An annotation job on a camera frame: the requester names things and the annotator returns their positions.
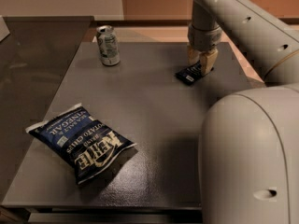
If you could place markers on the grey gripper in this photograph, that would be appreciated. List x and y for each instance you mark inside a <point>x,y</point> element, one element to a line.
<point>204,38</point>

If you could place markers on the blue kettle chips bag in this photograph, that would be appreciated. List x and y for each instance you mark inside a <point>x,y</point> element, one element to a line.
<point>85,143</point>

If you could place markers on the dark blue rxbar wrapper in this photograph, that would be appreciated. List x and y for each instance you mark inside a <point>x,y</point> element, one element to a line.
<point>191,74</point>

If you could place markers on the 7up soda can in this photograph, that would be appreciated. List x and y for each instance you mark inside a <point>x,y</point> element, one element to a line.
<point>108,45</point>

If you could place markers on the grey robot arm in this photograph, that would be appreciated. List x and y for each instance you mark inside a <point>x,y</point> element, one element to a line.
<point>249,146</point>

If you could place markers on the white paper sheet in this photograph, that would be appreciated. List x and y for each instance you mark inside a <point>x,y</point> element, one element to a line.
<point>4,32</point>

